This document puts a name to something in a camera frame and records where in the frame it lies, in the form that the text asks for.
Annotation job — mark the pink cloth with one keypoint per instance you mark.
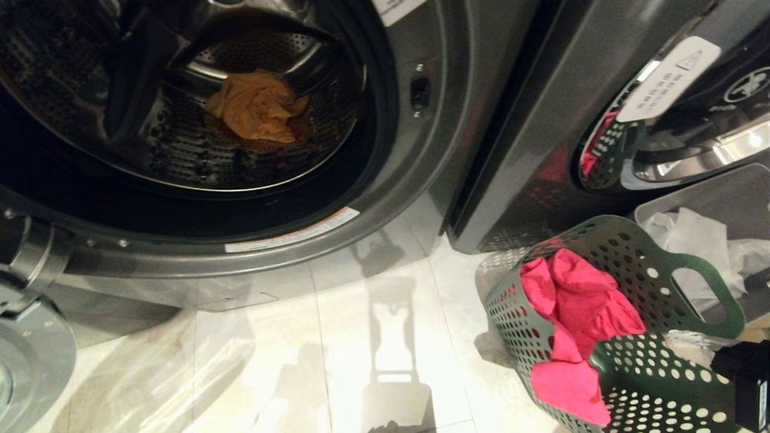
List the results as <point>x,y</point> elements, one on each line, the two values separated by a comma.
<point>577,319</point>

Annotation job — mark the grey front-load washing machine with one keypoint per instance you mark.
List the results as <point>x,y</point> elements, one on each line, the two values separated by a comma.
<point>385,180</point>

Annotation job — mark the grey plastic bin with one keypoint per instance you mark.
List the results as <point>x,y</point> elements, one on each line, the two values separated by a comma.
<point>740,198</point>

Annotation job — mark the orange cloth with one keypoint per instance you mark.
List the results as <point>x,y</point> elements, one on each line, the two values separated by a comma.
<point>258,108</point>

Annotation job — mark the white plastic bag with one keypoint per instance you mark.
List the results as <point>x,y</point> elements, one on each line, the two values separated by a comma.
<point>698,246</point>

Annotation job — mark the grey dryer machine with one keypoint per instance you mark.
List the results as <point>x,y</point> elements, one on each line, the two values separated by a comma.
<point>529,120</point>

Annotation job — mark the green perforated laundry basket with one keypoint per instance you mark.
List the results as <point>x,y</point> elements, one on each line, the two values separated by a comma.
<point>649,373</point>

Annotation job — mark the washing machine door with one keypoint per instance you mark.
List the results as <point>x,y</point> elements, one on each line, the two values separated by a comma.
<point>30,355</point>

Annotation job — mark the dryer door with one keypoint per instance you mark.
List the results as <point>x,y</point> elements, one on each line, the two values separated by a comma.
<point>710,120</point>

